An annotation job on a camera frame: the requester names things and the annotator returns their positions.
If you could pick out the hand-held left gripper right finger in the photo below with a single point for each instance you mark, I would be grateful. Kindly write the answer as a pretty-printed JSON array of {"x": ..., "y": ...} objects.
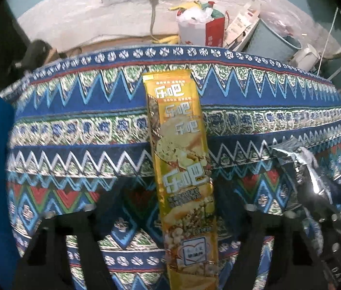
[{"x": 250, "y": 226}]

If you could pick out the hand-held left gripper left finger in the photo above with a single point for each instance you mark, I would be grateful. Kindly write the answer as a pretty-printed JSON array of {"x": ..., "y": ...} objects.
[{"x": 104, "y": 226}]

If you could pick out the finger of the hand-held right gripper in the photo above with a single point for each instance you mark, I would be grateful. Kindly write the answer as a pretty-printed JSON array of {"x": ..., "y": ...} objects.
[{"x": 318, "y": 199}]

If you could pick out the silver foil snack packet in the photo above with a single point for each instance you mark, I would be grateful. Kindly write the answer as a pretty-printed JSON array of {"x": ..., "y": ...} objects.
[{"x": 303, "y": 163}]

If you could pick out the long yellow snack packet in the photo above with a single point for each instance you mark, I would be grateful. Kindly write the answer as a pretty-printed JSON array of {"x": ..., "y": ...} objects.
[{"x": 182, "y": 163}]

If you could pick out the patterned blue tablecloth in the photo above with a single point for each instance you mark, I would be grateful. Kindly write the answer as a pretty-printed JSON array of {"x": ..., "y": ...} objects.
[{"x": 98, "y": 142}]

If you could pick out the grey bucket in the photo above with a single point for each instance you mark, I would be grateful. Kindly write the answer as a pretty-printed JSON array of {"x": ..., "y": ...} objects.
[{"x": 274, "y": 45}]

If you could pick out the black round object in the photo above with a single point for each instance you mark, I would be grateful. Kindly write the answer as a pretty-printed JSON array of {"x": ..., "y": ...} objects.
[{"x": 36, "y": 53}]

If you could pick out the white paper carton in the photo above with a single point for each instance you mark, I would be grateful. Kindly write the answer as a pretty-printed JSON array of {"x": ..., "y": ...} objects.
[{"x": 243, "y": 21}]

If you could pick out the yellow peel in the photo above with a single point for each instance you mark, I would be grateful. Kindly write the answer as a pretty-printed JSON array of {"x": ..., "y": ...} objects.
[{"x": 167, "y": 39}]

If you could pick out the red and white box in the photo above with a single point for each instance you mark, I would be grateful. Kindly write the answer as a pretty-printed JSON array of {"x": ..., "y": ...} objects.
[{"x": 202, "y": 31}]

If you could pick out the white plastic bag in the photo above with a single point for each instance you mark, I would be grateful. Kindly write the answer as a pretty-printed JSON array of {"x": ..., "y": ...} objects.
[{"x": 196, "y": 13}]

